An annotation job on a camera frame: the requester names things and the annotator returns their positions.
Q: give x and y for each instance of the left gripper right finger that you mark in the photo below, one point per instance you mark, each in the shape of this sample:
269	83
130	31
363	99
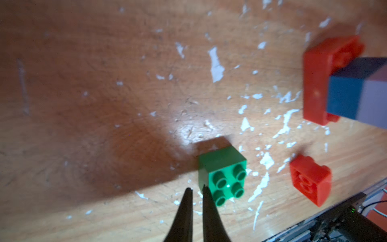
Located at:
213	228

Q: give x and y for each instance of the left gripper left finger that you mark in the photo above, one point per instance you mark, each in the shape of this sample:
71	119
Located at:
182	227

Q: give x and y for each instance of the green lego brick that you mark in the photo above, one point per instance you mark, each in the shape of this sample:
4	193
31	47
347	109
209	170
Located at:
224	172

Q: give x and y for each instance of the blue lego brick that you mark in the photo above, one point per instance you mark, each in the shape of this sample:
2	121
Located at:
345	85

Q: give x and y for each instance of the purple lego brick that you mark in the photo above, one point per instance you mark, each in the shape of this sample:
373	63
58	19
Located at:
372	109

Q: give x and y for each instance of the long red lego brick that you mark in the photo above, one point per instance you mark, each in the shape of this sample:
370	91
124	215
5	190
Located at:
319	63

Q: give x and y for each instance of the red sloped lego brick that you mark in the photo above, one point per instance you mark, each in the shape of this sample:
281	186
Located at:
312	180

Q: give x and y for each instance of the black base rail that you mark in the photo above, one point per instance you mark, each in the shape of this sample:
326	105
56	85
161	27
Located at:
349	221

